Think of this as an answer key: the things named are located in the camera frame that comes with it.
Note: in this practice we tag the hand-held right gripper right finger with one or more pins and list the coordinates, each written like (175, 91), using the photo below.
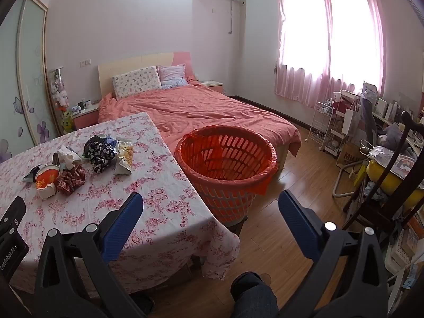
(298, 228)

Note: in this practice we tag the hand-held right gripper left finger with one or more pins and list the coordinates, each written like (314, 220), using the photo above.
(121, 228)

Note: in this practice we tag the red plaid cloth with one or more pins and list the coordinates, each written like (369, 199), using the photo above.
(70, 180)

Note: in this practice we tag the cream white cloth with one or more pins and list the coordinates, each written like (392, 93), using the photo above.
(124, 157)

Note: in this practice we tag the orange plastic laundry basket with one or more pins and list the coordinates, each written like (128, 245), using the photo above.
(228, 202)

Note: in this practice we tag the crushed red white paper cup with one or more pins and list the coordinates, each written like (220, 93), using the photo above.
(46, 182)

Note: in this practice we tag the grey teal garment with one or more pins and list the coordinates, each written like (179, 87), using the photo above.
(31, 175)

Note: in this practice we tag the white tissue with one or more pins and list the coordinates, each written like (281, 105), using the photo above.
(68, 156)

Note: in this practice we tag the green wrapper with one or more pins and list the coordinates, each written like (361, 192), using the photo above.
(99, 136)

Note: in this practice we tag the dark brown wrapper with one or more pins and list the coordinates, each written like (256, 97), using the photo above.
(55, 159)

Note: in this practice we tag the dark stool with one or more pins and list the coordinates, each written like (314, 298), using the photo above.
(239, 227)

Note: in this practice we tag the person's leg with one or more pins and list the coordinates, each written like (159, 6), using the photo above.
(253, 294)

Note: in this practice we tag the brown paper bag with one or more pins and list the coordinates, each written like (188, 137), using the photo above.
(347, 156)

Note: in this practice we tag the yellow bag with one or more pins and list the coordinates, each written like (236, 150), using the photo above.
(384, 177)

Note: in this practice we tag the pink nightstand with mugs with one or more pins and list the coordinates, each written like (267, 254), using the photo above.
(84, 119)

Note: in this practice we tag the white paper bag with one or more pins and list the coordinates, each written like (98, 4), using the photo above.
(349, 122)

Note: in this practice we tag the dark wooden chair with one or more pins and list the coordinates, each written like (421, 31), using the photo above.
(399, 145)

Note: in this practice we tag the white mug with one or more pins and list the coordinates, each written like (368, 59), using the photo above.
(336, 96)

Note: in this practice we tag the white shelf unit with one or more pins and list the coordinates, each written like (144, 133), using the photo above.
(344, 98)

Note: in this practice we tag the bed with coral duvet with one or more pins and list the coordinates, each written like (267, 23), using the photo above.
(205, 112)

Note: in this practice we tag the pink curtain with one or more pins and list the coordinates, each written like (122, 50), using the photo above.
(308, 82)

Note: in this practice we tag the floral print pillow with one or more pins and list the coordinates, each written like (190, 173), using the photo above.
(135, 81)

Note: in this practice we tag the glass case of plush toys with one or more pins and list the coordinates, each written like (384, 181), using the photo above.
(59, 89)

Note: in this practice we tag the pink striped pillow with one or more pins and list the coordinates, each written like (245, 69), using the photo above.
(172, 76)

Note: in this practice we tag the cream pink headboard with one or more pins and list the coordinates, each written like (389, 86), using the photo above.
(132, 61)

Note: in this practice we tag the wardrobe with floral sliding doors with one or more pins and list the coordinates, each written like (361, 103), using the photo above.
(29, 59)

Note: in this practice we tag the picture frame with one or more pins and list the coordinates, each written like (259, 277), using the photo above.
(369, 89)

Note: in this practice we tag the wall socket panel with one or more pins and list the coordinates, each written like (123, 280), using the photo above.
(85, 62)

